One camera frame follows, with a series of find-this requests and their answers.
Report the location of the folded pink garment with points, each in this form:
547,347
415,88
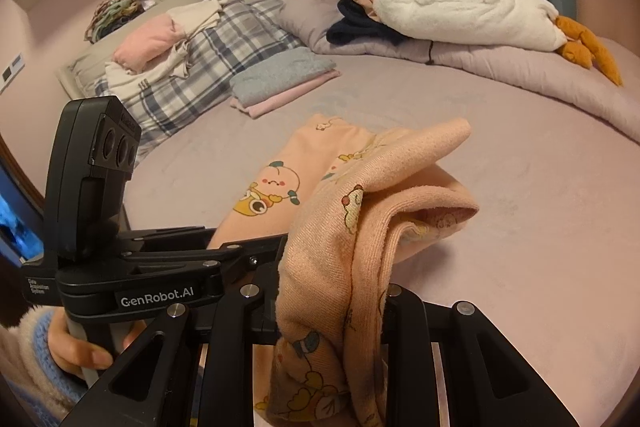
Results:
145,42

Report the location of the person's left hand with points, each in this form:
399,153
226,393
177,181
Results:
75,349

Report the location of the blue lit screen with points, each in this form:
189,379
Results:
17,227

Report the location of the wall switch panel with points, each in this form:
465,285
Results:
11,69

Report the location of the multicoloured cloth bundle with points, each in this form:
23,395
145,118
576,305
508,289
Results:
117,14

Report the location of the pink duvet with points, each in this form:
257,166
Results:
500,67

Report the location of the white goose plush toy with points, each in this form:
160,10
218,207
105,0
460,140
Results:
465,7

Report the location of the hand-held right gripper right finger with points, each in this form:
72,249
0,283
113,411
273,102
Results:
400,319

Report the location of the person's left forearm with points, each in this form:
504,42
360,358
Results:
30,362

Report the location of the small peach cloth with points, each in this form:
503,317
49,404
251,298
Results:
365,2

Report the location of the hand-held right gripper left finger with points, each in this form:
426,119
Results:
257,322

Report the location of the plaid blanket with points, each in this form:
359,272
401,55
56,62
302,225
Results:
210,52

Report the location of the pink bed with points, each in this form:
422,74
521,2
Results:
500,207

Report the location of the orange cartoon print pajama garment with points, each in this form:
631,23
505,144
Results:
340,257

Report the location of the pink and cream clothes pile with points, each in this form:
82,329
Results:
200,14

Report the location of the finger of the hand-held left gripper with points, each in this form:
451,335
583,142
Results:
250,269
200,239

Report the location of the navy blue cloth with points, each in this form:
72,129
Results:
365,29

